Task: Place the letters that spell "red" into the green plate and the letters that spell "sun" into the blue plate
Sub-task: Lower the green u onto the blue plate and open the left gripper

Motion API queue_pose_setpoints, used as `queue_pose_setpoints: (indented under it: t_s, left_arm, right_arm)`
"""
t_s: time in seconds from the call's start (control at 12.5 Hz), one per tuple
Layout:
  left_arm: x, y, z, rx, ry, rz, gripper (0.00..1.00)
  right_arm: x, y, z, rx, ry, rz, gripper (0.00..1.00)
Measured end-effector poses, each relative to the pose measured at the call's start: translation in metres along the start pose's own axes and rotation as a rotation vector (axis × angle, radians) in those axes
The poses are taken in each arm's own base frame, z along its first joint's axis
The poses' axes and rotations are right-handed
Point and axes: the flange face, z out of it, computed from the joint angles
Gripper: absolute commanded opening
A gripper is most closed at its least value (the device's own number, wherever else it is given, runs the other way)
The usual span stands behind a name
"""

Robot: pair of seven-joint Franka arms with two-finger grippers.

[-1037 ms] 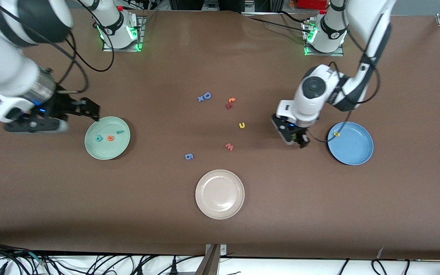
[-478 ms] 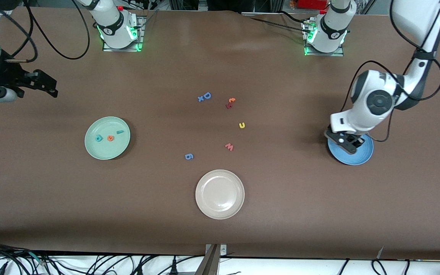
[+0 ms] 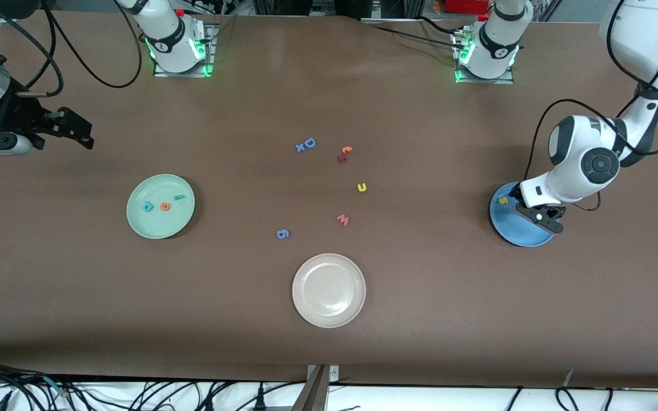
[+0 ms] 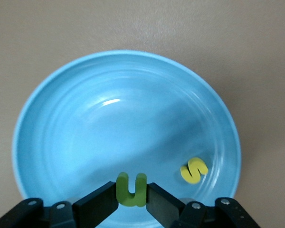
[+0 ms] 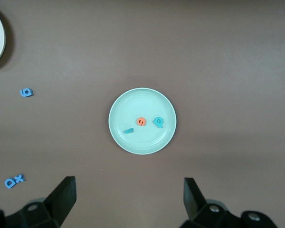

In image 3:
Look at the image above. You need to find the mint green round plate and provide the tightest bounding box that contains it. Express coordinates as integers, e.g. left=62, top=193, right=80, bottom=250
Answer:
left=126, top=174, right=196, bottom=239

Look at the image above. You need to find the red box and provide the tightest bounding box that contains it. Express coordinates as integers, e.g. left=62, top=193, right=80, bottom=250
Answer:
left=446, top=0, right=492, bottom=15

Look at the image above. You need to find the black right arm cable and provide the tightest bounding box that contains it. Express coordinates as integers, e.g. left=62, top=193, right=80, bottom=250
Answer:
left=0, top=0, right=144, bottom=98

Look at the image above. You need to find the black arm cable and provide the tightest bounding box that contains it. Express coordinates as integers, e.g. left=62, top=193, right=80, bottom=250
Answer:
left=526, top=0, right=658, bottom=212
left=0, top=0, right=144, bottom=98

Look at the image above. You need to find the blue round plate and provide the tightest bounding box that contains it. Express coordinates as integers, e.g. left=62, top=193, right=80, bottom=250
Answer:
left=490, top=182, right=559, bottom=247

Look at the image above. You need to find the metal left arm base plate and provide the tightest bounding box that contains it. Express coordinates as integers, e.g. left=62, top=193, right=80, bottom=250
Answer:
left=452, top=29, right=515, bottom=85

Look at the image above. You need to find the black cable on table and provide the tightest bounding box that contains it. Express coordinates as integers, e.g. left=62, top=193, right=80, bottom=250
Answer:
left=363, top=17, right=466, bottom=51

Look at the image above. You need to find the metal table edge bracket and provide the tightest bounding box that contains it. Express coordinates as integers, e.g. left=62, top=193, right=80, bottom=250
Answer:
left=292, top=364, right=341, bottom=411

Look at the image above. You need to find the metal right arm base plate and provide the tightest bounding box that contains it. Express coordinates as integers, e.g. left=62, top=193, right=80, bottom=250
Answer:
left=154, top=20, right=218, bottom=78

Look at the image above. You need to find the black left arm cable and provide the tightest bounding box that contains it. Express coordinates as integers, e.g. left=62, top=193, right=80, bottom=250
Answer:
left=526, top=0, right=658, bottom=212

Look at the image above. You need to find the beige round plate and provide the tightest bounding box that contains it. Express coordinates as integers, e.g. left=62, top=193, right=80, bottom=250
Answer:
left=292, top=253, right=367, bottom=329

